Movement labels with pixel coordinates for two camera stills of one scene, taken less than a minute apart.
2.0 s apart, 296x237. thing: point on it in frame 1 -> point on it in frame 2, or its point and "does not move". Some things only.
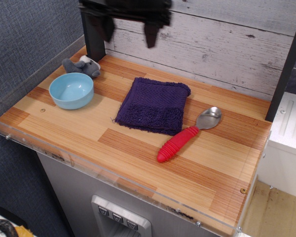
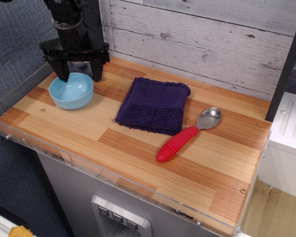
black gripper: x=155 y=11 -> x=76 y=44
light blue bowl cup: x=72 y=91 does not move
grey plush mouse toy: x=84 y=64 does not move
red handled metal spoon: x=207 y=118 does not move
